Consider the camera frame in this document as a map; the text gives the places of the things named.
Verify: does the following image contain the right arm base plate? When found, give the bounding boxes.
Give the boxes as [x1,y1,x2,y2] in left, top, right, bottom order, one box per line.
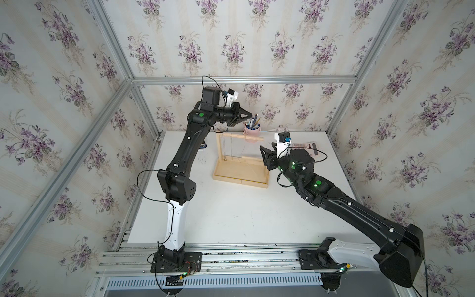
[298,249,351,273]

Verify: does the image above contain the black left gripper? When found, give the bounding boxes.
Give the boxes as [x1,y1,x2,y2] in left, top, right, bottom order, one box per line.
[212,102,252,127]

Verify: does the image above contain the pink pen holder cup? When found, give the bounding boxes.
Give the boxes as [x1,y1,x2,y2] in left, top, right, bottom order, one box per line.
[244,127,261,143]

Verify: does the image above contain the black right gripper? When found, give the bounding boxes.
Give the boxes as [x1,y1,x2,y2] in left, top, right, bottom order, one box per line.
[261,140,304,189]

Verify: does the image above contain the pens in pink cup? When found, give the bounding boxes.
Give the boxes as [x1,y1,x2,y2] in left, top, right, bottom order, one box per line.
[244,113,259,130]

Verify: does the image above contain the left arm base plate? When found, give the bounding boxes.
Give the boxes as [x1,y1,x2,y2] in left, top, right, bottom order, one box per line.
[150,252,203,273]

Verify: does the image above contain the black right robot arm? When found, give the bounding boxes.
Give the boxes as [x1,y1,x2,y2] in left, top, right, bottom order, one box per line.
[260,143,425,288]

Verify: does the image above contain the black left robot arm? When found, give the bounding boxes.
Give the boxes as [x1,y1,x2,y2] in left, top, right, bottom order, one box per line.
[151,87,252,273]

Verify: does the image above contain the wooden jewelry display stand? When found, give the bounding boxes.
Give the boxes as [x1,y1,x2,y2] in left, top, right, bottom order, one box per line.
[212,132,269,188]

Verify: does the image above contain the aluminium mounting rail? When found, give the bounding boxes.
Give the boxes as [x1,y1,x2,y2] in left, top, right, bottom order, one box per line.
[94,244,380,293]

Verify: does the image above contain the pink calculator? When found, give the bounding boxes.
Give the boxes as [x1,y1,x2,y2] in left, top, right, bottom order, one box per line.
[291,142,319,157]

